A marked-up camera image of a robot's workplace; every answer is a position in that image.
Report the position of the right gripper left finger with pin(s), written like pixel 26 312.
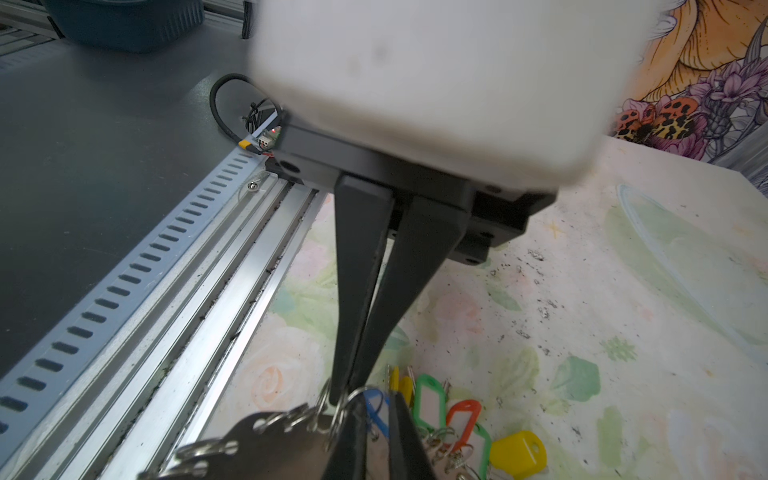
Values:
pixel 348 452

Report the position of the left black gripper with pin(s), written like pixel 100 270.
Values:
pixel 373 297

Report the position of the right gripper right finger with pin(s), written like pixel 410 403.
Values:
pixel 407 457

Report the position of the large metal keyring with keys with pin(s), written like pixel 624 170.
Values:
pixel 295 444

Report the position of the blue tagged key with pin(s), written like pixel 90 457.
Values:
pixel 377 408

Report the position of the green circuit board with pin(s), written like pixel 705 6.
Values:
pixel 261 141

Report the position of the white vented panel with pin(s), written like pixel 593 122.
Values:
pixel 37 382

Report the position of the dark teal plastic bin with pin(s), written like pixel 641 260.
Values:
pixel 129 26

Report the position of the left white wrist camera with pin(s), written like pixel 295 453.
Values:
pixel 515 94

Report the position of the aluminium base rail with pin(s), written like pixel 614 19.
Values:
pixel 155 384

